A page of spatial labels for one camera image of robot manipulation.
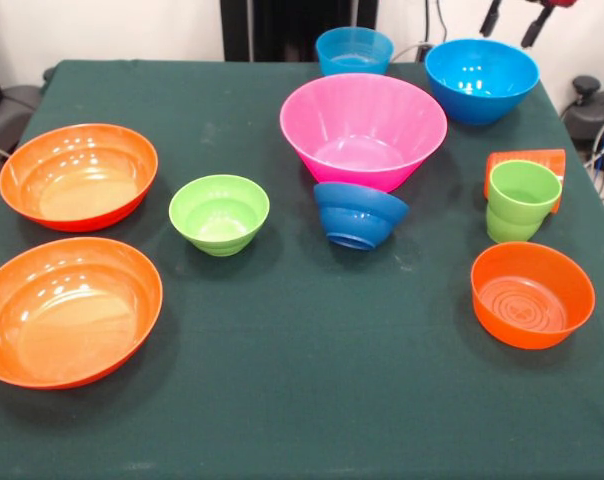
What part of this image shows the green cup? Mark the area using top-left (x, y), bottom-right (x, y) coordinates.
top-left (485, 159), bottom-right (563, 244)

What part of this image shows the large orange bowl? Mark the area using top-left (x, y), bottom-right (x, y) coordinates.
top-left (0, 123), bottom-right (159, 233)
top-left (0, 236), bottom-right (164, 391)

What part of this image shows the large pink bowl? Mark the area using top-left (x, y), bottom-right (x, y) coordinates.
top-left (279, 72), bottom-right (449, 194)

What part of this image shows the dark grey floor base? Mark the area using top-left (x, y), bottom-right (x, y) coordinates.
top-left (0, 67), bottom-right (58, 147)
top-left (561, 74), bottom-right (604, 151)

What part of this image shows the dark green tablecloth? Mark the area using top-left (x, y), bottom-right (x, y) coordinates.
top-left (0, 59), bottom-right (604, 480)

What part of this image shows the orange cup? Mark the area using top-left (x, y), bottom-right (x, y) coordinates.
top-left (483, 148), bottom-right (567, 214)

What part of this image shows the small orange bowl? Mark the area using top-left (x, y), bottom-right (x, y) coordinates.
top-left (470, 241), bottom-right (597, 351)

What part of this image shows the dark blue bowl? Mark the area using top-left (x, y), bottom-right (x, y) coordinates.
top-left (313, 181), bottom-right (411, 252)

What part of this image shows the green bowl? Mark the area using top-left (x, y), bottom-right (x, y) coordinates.
top-left (168, 174), bottom-right (271, 258)

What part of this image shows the large light blue bowl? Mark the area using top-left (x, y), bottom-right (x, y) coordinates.
top-left (424, 38), bottom-right (541, 127)

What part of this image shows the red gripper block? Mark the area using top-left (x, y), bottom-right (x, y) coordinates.
top-left (478, 0), bottom-right (581, 50)

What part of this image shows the small light blue bowl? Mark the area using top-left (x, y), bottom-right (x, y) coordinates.
top-left (315, 26), bottom-right (395, 78)

